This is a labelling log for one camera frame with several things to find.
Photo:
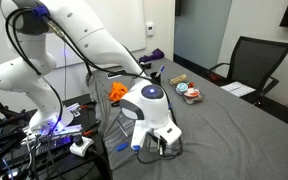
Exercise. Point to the small red packet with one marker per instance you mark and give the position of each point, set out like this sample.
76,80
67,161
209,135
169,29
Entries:
191,84

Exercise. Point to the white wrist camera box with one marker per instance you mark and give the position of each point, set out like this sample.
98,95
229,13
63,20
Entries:
169,132

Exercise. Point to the black tongs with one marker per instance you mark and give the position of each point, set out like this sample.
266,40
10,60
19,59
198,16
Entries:
115,104

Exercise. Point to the white paper sheet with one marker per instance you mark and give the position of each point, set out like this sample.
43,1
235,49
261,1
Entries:
238,89

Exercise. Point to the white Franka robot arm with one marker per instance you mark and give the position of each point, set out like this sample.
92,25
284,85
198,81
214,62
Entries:
90,40

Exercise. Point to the blue pen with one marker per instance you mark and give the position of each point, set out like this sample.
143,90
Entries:
159,70

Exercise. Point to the white wall thermostat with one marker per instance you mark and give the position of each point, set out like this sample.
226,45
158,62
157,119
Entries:
149,29

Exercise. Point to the white emergency stop box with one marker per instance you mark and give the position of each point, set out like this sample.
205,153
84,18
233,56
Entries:
81,146

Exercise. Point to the black office chair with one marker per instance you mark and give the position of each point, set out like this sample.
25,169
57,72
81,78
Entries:
250,63

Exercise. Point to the purple cloth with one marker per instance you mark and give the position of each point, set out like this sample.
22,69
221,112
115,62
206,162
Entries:
154,55

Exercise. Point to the black cup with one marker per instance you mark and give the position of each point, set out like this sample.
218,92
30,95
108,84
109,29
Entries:
156,78

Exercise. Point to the orange crumpled cloth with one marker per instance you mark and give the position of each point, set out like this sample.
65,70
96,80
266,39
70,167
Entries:
117,91

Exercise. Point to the black phone with white frame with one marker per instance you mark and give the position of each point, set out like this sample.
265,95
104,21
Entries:
110,75

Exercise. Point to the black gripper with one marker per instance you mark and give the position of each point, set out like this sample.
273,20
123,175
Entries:
154,139

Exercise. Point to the blue marker cap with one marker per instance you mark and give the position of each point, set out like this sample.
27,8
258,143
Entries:
122,146

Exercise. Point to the wooden block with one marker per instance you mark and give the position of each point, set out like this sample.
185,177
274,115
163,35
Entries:
178,79

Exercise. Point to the black robot stand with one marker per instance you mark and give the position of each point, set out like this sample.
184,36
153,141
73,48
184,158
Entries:
84,166

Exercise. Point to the round blue tin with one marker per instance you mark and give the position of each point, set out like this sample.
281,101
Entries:
182,87

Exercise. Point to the black control box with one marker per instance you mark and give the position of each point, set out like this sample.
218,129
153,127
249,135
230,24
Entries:
52,144

